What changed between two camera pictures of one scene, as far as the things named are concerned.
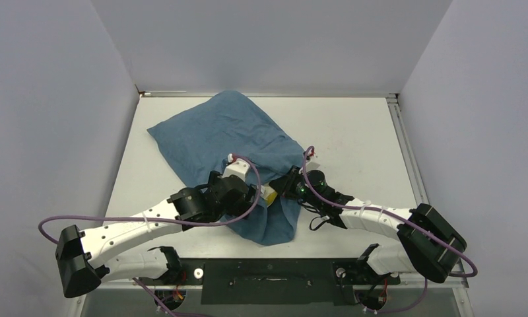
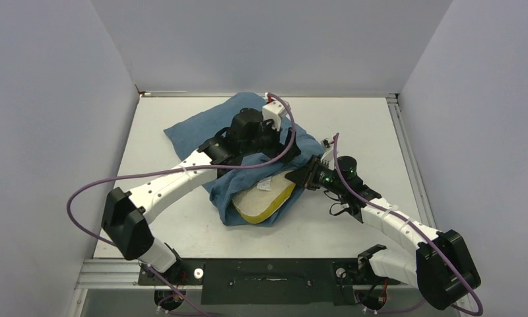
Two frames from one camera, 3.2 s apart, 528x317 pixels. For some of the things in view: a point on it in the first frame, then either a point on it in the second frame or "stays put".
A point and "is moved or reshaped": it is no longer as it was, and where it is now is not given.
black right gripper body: x=296 y=187 to x=319 y=176
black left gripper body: x=239 y=205 to x=266 y=141
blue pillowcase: x=201 y=135 is moved or reshaped
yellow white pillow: x=268 y=193 is moved or reshaped
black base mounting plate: x=277 y=282 stays put
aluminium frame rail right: x=394 y=105 stays put
